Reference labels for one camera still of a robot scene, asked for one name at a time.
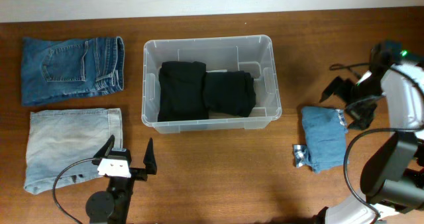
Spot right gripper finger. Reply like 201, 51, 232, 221
319, 76, 354, 103
347, 110, 374, 131

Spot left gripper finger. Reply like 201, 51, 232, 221
143, 138, 158, 175
92, 135, 115, 165

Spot blue shirt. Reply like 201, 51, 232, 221
293, 106, 348, 174

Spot large black garment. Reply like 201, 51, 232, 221
158, 61, 209, 122

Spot small black garment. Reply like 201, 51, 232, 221
203, 71, 256, 117

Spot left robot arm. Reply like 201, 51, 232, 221
85, 135, 157, 223

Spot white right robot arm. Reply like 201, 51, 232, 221
314, 40, 423, 223

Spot light blue folded jeans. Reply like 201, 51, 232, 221
24, 108, 123, 195

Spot dark blue folded jeans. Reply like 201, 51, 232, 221
21, 36, 125, 107

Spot clear plastic storage bin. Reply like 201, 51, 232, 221
141, 34, 282, 134

